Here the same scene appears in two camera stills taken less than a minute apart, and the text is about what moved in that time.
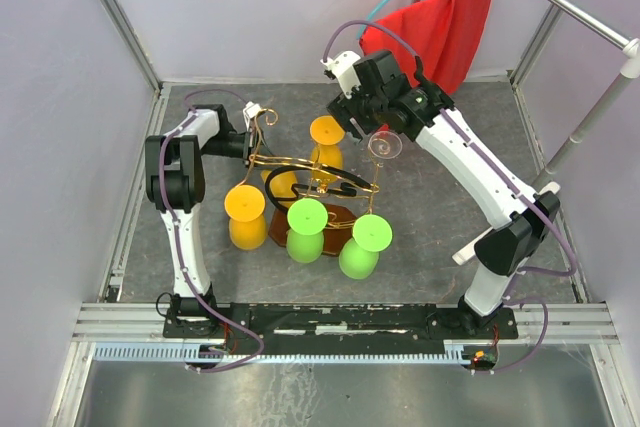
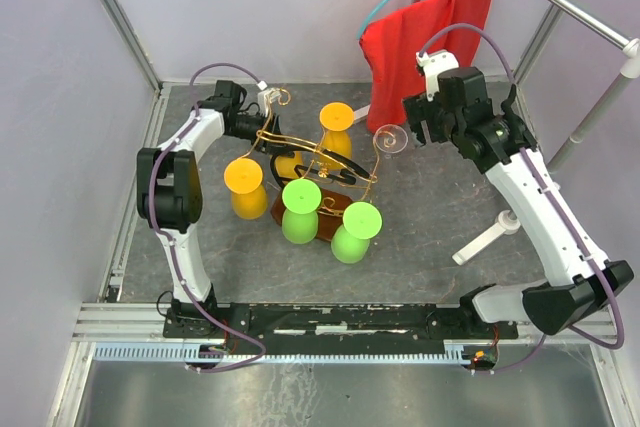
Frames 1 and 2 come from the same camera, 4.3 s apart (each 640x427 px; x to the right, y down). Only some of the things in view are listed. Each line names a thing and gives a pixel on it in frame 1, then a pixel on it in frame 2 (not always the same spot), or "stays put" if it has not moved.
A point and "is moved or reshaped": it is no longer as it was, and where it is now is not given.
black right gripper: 345,110 → 419,109
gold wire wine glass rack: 307,195 → 294,159
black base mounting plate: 341,327 stays put
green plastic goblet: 306,221 → 300,219
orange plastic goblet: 326,133 is moved or reshaped
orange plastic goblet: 281,183 → 286,165
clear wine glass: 384,145 is moved or reshaped
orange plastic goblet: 244,205 → 243,180
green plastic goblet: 359,255 → 361,221
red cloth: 443,31 stays put
